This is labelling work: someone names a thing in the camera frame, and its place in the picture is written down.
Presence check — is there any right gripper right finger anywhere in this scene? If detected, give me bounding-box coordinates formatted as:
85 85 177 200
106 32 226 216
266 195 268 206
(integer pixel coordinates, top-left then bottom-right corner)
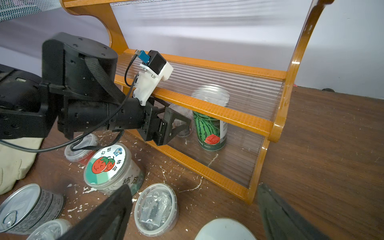
257 184 329 240

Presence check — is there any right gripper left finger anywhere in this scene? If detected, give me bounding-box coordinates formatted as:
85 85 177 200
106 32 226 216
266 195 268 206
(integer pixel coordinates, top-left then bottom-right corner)
60 185 133 240

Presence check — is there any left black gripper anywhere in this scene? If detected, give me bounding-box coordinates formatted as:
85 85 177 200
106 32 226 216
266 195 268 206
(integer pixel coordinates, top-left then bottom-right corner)
139 102 192 146

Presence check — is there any watermelon print jar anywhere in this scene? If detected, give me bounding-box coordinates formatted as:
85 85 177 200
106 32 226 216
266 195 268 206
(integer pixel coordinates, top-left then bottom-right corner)
191 85 230 152

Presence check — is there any clear jar purple label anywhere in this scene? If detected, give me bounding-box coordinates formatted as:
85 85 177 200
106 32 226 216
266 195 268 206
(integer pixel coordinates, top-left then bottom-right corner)
134 183 179 237

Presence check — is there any strawberry lid seed jar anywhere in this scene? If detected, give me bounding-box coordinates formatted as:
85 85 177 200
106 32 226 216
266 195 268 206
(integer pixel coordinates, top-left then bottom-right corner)
84 144 145 196

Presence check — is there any small clear jar purple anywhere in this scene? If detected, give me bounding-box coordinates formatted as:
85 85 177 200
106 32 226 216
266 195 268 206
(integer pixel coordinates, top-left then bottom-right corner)
27 219 72 240

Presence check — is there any clear jar red label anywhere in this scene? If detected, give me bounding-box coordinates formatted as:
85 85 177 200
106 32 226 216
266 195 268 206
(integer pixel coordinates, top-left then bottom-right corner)
64 134 99 166

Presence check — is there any clear jar silver lid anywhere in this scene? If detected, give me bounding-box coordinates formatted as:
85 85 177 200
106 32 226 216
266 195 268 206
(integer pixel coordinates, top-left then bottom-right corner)
1 184 65 235

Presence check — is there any wooden two-tier shelf rack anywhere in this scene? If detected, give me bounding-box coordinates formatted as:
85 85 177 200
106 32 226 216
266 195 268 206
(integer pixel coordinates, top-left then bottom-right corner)
59 0 335 205

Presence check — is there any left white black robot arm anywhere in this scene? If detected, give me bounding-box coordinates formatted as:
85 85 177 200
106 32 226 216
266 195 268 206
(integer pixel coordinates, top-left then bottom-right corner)
1 33 191 151

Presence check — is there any cream work glove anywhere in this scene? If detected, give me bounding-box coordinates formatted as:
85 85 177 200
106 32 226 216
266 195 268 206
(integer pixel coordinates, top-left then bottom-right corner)
1 138 43 195

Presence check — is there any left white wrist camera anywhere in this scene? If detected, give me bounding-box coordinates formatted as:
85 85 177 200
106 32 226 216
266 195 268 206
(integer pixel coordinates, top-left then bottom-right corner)
133 50 174 107

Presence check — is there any white wire wall shelf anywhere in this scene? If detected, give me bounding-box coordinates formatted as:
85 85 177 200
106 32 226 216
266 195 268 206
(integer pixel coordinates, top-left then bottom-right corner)
1 0 62 22

